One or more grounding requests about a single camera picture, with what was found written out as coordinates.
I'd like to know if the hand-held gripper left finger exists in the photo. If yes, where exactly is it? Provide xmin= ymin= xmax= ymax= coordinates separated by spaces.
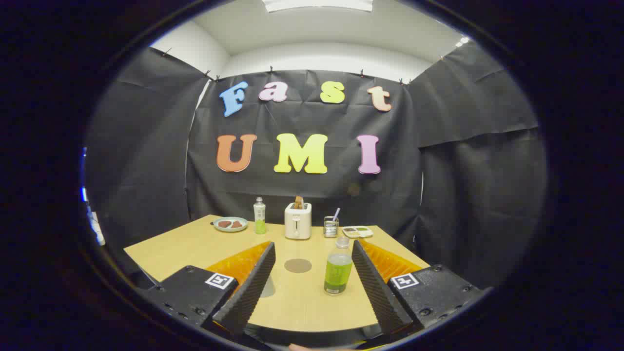
xmin=139 ymin=240 xmax=276 ymax=337

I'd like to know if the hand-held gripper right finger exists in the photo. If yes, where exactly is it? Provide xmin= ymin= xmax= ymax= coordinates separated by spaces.
xmin=351 ymin=239 xmax=490 ymax=337

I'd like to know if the clear juice bottle green label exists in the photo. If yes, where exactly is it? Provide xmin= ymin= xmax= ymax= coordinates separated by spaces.
xmin=324 ymin=237 xmax=353 ymax=296

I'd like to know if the slim white label drink bottle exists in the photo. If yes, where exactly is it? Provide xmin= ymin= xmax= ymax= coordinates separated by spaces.
xmin=253 ymin=196 xmax=267 ymax=235

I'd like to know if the white divided snack tray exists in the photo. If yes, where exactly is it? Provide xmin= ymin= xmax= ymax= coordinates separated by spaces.
xmin=341 ymin=225 xmax=374 ymax=239

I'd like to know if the pale green plate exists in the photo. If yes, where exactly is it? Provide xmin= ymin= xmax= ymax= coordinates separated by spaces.
xmin=213 ymin=216 xmax=249 ymax=233

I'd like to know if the wooden table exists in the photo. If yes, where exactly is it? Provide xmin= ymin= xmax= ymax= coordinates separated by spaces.
xmin=124 ymin=214 xmax=430 ymax=333

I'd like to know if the white toaster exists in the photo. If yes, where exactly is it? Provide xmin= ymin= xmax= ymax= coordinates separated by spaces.
xmin=284 ymin=202 xmax=312 ymax=240

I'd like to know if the ceiling light panel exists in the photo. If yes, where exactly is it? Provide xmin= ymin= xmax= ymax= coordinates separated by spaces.
xmin=262 ymin=0 xmax=374 ymax=13

